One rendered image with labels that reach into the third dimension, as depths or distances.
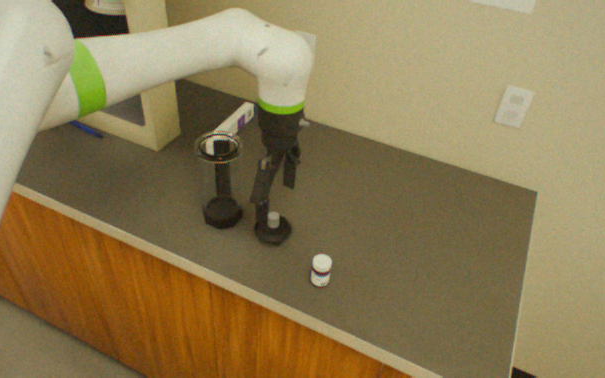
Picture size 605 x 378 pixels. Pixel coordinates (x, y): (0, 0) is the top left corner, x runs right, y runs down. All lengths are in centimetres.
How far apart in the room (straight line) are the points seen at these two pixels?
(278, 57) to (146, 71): 22
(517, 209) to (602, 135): 28
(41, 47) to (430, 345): 86
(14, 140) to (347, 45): 109
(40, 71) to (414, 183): 106
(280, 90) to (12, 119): 47
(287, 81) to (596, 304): 132
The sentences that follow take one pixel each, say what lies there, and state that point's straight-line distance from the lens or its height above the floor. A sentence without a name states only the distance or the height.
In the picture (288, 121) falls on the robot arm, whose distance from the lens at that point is 92.
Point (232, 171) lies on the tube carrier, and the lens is 109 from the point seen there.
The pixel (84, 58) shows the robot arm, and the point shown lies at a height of 147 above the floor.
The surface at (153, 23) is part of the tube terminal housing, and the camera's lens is 133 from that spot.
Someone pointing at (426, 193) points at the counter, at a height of 94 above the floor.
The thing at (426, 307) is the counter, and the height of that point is 94.
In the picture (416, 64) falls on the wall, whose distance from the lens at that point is 143.
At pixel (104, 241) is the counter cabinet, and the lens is 140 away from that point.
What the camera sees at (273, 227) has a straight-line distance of 115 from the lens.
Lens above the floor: 180
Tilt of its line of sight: 41 degrees down
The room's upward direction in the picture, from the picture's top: 5 degrees clockwise
